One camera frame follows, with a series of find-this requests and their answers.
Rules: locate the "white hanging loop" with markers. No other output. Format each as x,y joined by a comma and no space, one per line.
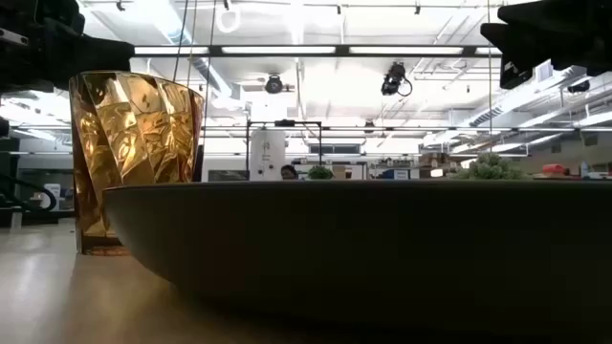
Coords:
219,21

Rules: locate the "bushy green artificial plant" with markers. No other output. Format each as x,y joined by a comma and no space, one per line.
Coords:
487,167

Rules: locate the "black overhead frame beam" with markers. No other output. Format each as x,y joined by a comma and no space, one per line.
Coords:
342,50

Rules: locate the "black metal stand frame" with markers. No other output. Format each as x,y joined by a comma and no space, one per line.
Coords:
285,122

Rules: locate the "amber faceted glass cup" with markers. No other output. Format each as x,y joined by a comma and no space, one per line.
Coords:
134,129

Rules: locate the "person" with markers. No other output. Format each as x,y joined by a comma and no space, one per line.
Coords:
289,173

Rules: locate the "red plastic bin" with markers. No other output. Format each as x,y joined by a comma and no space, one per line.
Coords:
554,169

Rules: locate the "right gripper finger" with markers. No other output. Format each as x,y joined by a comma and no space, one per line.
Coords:
499,36

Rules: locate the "black hanging camera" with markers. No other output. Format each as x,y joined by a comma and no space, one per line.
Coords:
393,79

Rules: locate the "white cylindrical tank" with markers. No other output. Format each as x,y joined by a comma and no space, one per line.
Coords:
268,155

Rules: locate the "small green potted plant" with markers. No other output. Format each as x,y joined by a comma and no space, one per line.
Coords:
320,173

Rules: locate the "white LED light strip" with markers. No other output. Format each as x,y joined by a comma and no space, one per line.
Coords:
277,49
406,49
172,49

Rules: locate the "clear plastic bottle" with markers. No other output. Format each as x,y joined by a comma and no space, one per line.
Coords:
584,170

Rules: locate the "white bin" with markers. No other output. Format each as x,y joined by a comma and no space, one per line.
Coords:
52,193

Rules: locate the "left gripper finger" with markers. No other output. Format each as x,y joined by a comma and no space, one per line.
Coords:
110,55

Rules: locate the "long ceiling light rail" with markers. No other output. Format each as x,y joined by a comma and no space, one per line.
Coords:
406,128

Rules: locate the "black round plate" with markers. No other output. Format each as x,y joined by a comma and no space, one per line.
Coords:
358,239

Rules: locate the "round black ceiling fixture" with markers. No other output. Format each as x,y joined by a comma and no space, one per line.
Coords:
274,84

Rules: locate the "long wooden workbench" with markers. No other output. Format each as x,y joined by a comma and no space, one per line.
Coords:
574,178

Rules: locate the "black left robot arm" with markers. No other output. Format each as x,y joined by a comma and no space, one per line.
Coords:
7,157

